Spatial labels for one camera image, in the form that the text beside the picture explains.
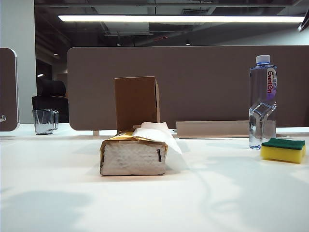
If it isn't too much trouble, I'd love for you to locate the beige cable tray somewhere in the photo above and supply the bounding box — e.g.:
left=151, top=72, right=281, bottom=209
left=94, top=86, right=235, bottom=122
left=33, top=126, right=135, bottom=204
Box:
left=176, top=120, right=252, bottom=139

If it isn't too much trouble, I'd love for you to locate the white tissue sheet sticking out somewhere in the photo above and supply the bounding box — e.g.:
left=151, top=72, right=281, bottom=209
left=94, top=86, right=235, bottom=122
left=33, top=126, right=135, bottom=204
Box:
left=132, top=122, right=190, bottom=171

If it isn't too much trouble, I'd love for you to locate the clear plastic water bottle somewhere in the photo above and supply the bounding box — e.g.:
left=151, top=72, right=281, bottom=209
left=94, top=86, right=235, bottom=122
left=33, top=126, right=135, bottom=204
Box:
left=248, top=55, right=278, bottom=150

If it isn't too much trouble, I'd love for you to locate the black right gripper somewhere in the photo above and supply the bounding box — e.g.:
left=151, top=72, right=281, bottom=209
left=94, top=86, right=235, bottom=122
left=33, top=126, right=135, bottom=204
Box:
left=297, top=14, right=309, bottom=32

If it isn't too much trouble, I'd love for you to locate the long ceiling light strip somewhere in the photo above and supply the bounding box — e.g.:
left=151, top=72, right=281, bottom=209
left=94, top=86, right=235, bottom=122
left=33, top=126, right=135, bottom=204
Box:
left=58, top=14, right=305, bottom=24

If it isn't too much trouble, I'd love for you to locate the brown cardboard box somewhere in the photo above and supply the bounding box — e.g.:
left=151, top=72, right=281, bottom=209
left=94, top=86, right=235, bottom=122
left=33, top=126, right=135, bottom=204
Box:
left=113, top=76, right=161, bottom=132

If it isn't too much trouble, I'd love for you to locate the small brown desk divider panel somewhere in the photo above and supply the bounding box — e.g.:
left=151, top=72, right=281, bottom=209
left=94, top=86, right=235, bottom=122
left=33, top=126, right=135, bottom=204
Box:
left=0, top=47, right=19, bottom=132

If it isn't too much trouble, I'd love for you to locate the clear glass mug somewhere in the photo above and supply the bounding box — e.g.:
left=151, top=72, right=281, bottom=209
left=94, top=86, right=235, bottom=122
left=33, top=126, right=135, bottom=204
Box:
left=32, top=109, right=59, bottom=135

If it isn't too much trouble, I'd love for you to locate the large brown desk divider panel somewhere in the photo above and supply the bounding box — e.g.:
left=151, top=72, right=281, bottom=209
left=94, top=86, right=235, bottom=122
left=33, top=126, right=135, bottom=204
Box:
left=66, top=46, right=309, bottom=132

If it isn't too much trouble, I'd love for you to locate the paper tissue pack yellow wrapper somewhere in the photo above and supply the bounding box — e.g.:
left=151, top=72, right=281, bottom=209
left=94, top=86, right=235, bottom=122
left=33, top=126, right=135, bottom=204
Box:
left=99, top=130, right=168, bottom=176

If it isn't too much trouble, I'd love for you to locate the yellow sponge with green scourer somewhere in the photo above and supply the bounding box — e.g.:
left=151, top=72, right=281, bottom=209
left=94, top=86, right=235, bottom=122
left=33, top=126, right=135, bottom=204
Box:
left=260, top=138, right=307, bottom=164

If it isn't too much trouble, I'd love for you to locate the black office chair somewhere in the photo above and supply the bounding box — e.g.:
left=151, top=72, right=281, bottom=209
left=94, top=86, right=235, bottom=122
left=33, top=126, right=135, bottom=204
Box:
left=31, top=78, right=70, bottom=124

